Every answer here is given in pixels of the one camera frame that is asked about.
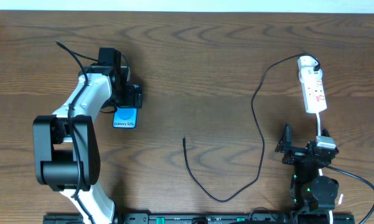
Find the blue Galaxy smartphone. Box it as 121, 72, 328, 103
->
113, 108, 138, 129

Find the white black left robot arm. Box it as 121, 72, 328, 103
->
32, 63, 142, 223

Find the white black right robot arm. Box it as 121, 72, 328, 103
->
275, 124, 339, 217

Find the white USB charger adapter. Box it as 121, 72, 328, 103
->
297, 55, 320, 72

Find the white power strip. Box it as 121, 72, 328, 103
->
299, 67, 327, 114

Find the white power strip cord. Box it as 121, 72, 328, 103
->
316, 112, 334, 224

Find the black charger cable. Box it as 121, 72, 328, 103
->
182, 53, 322, 203

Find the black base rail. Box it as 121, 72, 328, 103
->
42, 212, 355, 224

